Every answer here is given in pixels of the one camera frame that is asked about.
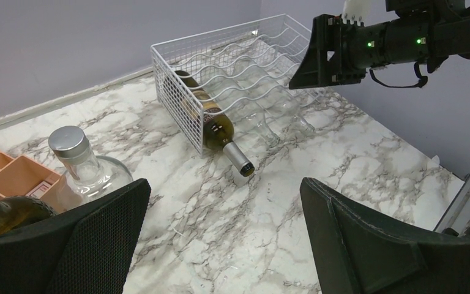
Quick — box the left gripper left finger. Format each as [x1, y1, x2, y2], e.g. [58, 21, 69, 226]
[0, 179, 151, 293]

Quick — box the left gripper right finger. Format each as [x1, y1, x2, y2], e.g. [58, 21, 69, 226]
[300, 178, 470, 293]

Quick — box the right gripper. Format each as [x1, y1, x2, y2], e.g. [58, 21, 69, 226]
[289, 14, 390, 89]

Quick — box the clear tall glass bottle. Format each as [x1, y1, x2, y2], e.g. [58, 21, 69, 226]
[233, 58, 315, 135]

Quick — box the clear round bottle silver cap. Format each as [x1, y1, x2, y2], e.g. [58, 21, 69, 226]
[48, 126, 133, 211]

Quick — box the green wine bottle black cap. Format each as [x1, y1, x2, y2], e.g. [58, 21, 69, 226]
[0, 195, 57, 236]

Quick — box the dark labelled wine bottle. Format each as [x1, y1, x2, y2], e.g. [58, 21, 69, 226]
[175, 70, 255, 177]

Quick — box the clear square glass bottle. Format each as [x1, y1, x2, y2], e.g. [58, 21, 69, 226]
[200, 67, 279, 148]

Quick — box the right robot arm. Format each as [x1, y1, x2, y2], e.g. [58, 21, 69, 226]
[289, 1, 470, 89]

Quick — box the orange plastic file rack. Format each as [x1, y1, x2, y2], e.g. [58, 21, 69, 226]
[0, 150, 64, 213]

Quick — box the white wire wine rack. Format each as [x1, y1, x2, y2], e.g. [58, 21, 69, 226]
[151, 14, 328, 154]

